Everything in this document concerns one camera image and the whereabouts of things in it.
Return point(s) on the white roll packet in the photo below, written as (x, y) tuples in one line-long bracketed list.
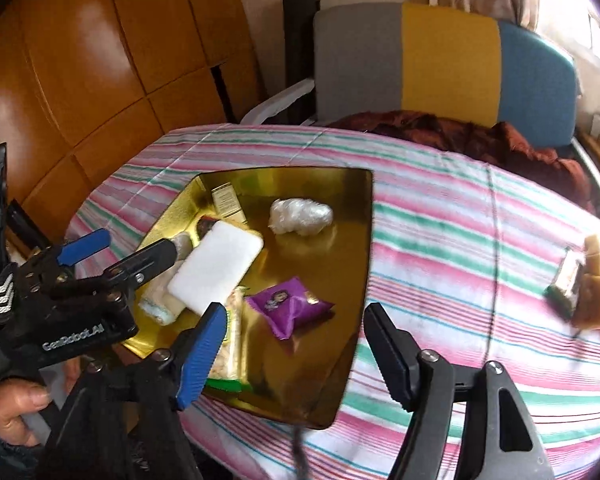
[(160, 306)]

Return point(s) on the grey bed rail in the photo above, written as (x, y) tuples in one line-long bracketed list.
[(597, 175)]

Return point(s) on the maroon blanket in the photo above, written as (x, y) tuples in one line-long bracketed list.
[(460, 140)]

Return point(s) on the grey yellow blue headboard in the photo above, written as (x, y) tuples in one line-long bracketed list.
[(450, 60)]

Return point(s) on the black post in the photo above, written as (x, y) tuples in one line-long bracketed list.
[(300, 50)]

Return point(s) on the white bed rail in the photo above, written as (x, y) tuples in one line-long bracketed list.
[(275, 102)]

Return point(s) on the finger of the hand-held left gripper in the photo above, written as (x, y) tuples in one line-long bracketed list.
[(145, 261), (85, 248)]

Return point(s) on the person's left hand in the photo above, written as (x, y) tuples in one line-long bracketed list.
[(10, 410)]

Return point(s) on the green packet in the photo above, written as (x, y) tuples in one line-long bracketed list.
[(562, 285)]

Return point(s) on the clear plastic bag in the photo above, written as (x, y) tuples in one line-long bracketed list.
[(300, 216)]

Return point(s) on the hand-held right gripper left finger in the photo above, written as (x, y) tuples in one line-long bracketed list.
[(202, 355)]

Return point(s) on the striped bedsheet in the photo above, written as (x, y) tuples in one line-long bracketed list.
[(455, 220)]

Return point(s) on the purple snack packet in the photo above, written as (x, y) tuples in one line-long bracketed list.
[(290, 305)]

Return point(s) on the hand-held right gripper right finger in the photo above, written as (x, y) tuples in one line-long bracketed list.
[(390, 355)]

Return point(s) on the dark red round item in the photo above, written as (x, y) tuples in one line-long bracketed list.
[(207, 224)]

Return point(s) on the gold tin box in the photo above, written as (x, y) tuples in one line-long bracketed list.
[(310, 260)]

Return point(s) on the grey roll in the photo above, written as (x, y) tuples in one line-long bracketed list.
[(186, 246)]

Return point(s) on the peanut snack packet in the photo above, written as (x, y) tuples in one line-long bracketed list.
[(228, 345)]

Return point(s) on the white foam block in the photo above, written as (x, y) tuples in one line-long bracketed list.
[(215, 265)]

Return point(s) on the small olive box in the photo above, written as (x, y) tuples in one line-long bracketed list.
[(227, 201)]

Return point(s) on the orange wooden wardrobe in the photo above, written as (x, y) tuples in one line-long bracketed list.
[(105, 60)]

